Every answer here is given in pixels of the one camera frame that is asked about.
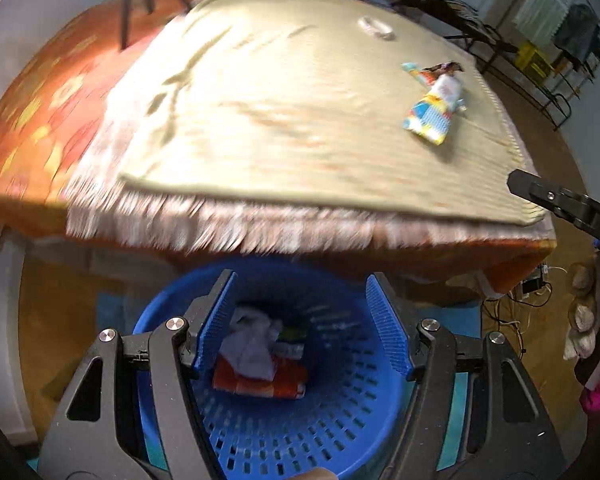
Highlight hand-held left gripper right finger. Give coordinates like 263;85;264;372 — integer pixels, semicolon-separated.
365;272;567;480

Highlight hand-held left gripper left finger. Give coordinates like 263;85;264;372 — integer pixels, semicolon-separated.
37;269;239;480

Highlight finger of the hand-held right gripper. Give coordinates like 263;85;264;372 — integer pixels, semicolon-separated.
507;169;595;231

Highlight white tissue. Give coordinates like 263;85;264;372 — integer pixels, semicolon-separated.
219;307;282;382

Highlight green snack packet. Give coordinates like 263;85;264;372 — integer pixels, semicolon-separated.
275;327;309;361

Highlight blue plastic basket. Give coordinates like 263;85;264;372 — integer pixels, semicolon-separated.
132;259;447;479

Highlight beige fuzzy slippers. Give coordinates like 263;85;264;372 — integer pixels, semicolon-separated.
562;262;600;361

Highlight black metal rack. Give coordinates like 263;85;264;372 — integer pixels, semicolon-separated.
480;0;600;132

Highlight teal floor mat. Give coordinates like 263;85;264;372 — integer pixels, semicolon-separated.
27;291;475;480

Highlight yellow plastic crate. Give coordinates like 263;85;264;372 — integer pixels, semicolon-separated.
515;40;554;81

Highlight large cartoon snack packet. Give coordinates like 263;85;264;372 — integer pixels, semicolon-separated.
402;73;467;146

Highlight purple chocolate wrapper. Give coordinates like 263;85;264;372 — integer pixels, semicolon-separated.
422;61;465;81

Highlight dark hanging jacket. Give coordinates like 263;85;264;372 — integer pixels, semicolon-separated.
555;3;599;62

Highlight black folding chair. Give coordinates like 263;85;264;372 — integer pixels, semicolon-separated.
392;0;520;77

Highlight small cartoon snack packet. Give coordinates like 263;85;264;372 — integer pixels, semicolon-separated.
401;62;432;84

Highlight white knitted cloth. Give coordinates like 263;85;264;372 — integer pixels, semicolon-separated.
512;0;572;44

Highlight yellow striped cloth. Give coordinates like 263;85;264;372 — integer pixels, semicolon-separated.
64;0;549;257

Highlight orange floral blanket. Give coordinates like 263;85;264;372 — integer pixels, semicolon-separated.
0;0;557;295

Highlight white floor cable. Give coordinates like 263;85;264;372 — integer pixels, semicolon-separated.
480;264;569;357

